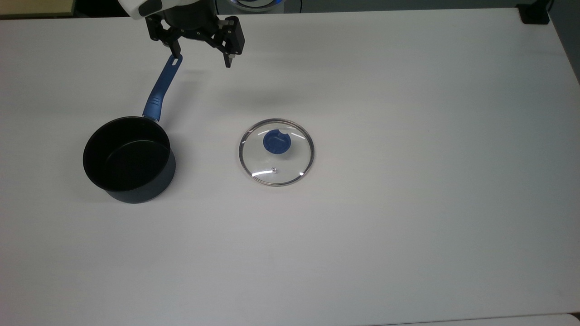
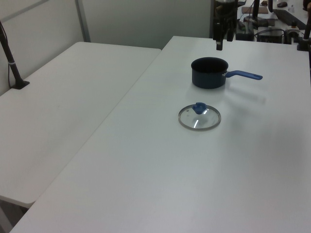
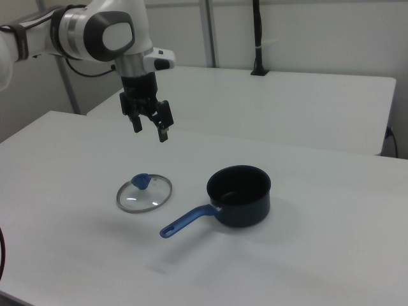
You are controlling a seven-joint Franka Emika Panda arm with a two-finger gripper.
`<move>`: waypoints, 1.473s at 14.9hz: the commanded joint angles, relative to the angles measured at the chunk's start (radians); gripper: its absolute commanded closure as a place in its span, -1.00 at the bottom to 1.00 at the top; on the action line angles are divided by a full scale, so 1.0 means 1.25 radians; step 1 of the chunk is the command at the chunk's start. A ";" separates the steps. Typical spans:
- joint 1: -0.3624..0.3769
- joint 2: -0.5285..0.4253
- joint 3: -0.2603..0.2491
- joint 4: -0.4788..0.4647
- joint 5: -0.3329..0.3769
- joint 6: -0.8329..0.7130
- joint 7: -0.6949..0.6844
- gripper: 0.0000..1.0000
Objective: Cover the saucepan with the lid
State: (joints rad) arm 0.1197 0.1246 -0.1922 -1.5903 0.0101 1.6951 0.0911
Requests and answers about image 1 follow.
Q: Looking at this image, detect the white table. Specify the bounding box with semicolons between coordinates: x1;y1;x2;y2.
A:
372;312;580;326

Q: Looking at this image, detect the white robot base blue light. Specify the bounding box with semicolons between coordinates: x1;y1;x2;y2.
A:
229;0;287;12

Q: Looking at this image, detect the black table clamp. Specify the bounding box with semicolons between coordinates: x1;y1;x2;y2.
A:
518;4;551;25

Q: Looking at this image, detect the glass lid with blue knob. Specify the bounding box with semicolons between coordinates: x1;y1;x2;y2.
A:
238;118;315;187

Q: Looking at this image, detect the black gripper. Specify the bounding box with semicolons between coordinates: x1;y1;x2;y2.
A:
145;0;246;69

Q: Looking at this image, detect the black saucepan with blue handle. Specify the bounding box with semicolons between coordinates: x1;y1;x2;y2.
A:
82;53;183;204

